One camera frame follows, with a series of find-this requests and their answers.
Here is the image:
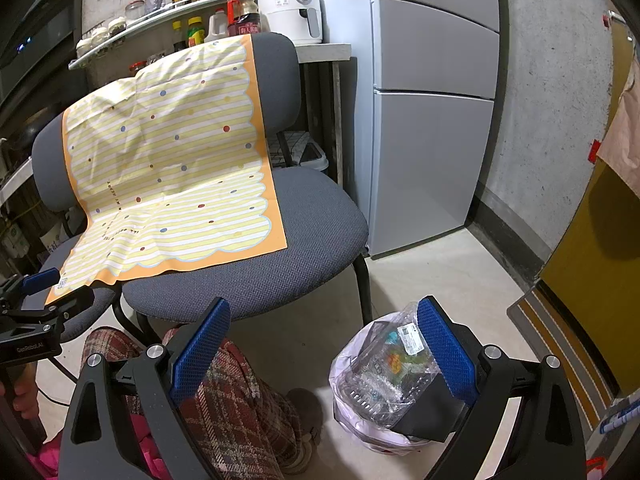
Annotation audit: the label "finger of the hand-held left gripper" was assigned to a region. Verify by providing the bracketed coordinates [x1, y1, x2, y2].
[44, 287, 96, 322]
[0, 267, 61, 311]

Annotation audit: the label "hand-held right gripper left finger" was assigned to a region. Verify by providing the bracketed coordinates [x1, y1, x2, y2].
[59, 296, 232, 480]

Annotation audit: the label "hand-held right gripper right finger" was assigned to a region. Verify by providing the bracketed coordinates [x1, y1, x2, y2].
[416, 296, 587, 480]

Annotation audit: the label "clear plastic food container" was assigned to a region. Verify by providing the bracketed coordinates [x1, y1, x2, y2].
[340, 302, 441, 428]

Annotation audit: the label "person's left hand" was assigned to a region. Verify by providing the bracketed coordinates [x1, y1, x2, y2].
[11, 364, 42, 423]

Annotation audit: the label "person's plaid trousers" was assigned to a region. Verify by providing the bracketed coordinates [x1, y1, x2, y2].
[82, 327, 306, 478]

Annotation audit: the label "steel stove counter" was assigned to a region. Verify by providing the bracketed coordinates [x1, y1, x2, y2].
[0, 157, 35, 201]

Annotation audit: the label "brown striped door mat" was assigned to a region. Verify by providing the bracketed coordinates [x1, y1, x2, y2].
[507, 280, 626, 428]

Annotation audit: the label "grey fuzzy slipper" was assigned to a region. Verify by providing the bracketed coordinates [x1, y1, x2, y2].
[280, 390, 323, 476]

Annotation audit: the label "pink jacket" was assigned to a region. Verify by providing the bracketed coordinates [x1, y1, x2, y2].
[27, 410, 151, 480]

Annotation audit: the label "yellow door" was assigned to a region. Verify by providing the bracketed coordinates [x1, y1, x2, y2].
[537, 30, 640, 396]

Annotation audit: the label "yellow striped orange-edged mat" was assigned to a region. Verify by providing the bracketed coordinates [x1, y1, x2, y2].
[45, 37, 290, 306]

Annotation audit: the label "grey fabric office chair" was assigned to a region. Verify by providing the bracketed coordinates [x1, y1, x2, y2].
[31, 32, 370, 341]

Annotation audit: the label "grey refrigerator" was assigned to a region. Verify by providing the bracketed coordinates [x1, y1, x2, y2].
[310, 0, 503, 261]

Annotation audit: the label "checked cloth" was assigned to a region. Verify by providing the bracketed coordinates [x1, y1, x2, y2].
[267, 130, 311, 167]

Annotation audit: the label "white plastic box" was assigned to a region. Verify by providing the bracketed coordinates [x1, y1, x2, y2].
[299, 142, 330, 172]

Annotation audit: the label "black range hood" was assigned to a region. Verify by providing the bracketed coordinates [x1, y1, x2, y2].
[0, 0, 86, 91]

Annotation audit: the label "beige hanging cloth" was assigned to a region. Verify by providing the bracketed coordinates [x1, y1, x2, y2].
[597, 52, 640, 188]

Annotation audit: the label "white jug red cap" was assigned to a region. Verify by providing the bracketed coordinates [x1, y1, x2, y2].
[204, 7, 227, 43]

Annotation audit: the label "white counter table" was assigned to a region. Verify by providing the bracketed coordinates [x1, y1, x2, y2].
[295, 42, 358, 188]

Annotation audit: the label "large oil bottle red label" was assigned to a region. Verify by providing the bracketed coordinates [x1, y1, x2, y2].
[227, 0, 262, 37]

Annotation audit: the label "white air fryer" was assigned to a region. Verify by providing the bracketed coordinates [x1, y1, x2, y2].
[257, 0, 326, 46]

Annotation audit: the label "curved white wall shelf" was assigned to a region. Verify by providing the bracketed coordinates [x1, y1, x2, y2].
[68, 0, 241, 71]

